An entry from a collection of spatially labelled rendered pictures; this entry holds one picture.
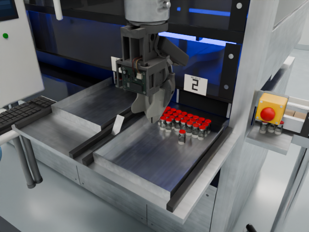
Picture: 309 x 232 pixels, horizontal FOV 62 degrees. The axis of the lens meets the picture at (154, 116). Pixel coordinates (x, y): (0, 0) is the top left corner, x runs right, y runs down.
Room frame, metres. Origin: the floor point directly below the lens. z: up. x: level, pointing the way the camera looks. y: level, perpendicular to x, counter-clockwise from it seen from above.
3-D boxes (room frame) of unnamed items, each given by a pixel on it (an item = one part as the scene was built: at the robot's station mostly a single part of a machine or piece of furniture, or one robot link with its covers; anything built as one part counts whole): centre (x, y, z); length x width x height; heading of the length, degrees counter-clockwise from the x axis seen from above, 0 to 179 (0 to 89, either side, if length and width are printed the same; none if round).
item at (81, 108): (0.93, 0.19, 0.90); 0.34 x 0.26 x 0.04; 146
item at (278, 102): (0.70, -0.36, 0.99); 0.08 x 0.07 x 0.07; 146
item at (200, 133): (0.74, -0.09, 0.90); 0.18 x 0.02 x 0.05; 56
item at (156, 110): (0.45, 0.00, 1.13); 0.06 x 0.03 x 0.09; 146
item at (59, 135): (0.78, 0.09, 0.87); 0.70 x 0.48 x 0.02; 56
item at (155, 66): (0.46, 0.02, 1.24); 0.09 x 0.08 x 0.12; 146
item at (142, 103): (0.47, 0.03, 1.13); 0.06 x 0.03 x 0.09; 146
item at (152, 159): (0.64, -0.03, 0.90); 0.34 x 0.26 x 0.04; 146
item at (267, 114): (0.66, -0.34, 0.99); 0.04 x 0.04 x 0.04; 56
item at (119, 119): (0.69, 0.15, 0.91); 0.14 x 0.03 x 0.06; 146
